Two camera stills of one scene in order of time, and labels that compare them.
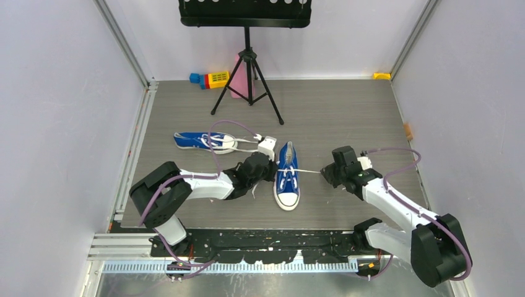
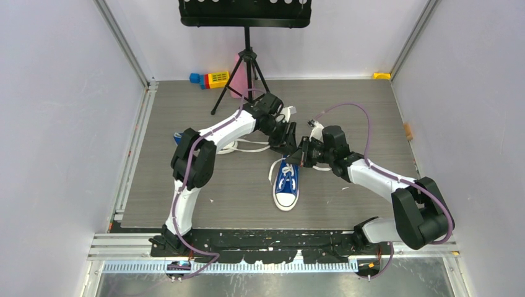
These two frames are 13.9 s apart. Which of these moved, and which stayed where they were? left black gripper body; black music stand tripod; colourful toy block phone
Moved: left black gripper body
Stayed: colourful toy block phone; black music stand tripod
